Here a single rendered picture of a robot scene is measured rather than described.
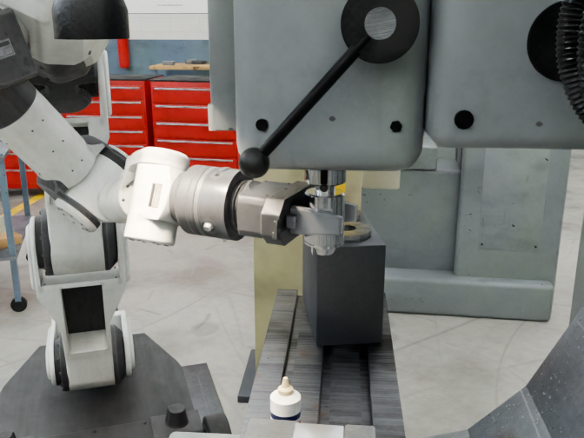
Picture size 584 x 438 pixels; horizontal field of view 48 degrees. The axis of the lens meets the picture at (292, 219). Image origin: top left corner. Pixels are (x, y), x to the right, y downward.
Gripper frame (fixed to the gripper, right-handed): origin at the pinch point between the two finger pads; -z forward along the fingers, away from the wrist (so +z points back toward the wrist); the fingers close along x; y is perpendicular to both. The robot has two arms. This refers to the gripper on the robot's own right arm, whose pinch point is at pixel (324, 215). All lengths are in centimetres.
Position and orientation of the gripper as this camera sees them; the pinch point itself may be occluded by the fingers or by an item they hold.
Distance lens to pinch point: 77.5
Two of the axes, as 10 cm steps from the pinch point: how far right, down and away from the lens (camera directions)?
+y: -0.1, 9.6, 2.9
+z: -9.2, -1.2, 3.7
